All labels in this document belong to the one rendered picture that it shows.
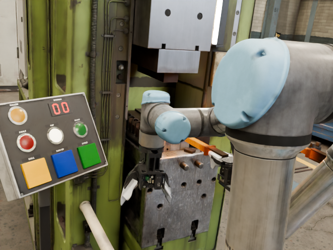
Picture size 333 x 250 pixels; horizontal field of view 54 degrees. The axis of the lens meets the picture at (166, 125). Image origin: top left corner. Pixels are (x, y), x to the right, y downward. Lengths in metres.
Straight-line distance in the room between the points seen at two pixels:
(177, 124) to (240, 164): 0.32
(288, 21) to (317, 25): 0.83
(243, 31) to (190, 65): 0.44
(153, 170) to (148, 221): 0.66
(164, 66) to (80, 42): 0.35
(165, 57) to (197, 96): 0.43
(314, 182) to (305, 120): 0.44
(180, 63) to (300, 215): 0.79
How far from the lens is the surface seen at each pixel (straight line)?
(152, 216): 1.53
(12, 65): 6.58
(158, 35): 1.33
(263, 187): 0.46
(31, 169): 1.04
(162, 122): 0.76
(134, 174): 0.97
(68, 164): 1.10
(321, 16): 10.44
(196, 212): 1.66
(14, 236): 2.55
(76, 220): 1.65
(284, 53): 0.42
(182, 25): 1.38
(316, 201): 0.88
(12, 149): 1.04
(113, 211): 1.68
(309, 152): 1.51
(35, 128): 1.09
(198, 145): 1.30
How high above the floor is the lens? 1.47
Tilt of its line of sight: 17 degrees down
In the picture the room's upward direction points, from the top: 6 degrees clockwise
